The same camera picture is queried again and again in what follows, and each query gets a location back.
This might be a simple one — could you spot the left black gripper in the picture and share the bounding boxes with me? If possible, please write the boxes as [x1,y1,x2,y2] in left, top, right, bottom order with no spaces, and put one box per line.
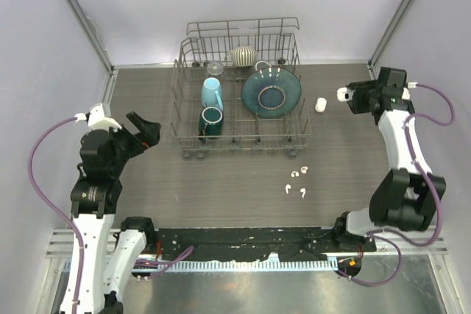
[108,111,160,174]

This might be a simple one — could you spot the white earbud charging case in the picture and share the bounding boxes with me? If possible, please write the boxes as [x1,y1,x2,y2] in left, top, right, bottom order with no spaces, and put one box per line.
[314,97,327,113]

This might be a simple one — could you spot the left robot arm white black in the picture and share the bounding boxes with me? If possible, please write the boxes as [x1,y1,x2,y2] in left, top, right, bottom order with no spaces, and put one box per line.
[59,107,161,313]

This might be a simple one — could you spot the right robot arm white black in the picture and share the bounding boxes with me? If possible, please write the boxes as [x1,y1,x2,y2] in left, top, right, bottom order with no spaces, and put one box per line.
[332,67,446,251]

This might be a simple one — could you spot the dark green mug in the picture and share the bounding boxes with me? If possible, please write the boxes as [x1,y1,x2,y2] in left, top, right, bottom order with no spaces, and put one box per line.
[198,107,224,140]

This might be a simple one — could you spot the light blue mug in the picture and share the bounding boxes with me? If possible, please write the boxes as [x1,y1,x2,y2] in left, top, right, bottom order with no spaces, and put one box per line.
[201,77,224,111]

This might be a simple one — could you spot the small clear glass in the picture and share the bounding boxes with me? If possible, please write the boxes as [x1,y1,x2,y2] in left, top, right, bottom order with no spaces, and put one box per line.
[206,61,224,76]

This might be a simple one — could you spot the large blue ceramic plate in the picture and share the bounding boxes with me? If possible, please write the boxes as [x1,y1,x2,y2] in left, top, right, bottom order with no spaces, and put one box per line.
[241,67,302,119]

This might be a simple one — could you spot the white rimmed cup behind plate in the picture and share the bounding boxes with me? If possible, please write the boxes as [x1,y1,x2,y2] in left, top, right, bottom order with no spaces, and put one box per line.
[255,60,272,71]

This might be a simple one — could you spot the striped beige ceramic jar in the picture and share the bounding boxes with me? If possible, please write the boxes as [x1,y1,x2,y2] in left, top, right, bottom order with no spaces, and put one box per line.
[225,46,258,68]

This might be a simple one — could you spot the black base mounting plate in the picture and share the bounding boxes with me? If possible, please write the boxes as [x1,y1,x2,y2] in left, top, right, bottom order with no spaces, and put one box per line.
[144,226,377,263]

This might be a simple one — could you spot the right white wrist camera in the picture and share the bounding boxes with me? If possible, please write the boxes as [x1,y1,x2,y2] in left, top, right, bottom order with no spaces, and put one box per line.
[336,87,355,102]

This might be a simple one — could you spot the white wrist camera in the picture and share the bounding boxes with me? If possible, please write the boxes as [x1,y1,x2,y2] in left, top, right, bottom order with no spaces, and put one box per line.
[336,87,355,102]
[74,102,122,132]

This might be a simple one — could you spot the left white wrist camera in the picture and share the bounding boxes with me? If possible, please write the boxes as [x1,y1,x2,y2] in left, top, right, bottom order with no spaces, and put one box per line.
[74,102,122,132]

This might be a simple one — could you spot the grey wire dish rack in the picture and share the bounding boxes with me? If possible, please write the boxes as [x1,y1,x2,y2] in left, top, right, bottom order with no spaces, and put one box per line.
[169,16,311,160]

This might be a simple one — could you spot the white slotted cable duct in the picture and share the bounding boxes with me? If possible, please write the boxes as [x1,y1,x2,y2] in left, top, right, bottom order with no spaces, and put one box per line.
[167,254,338,273]

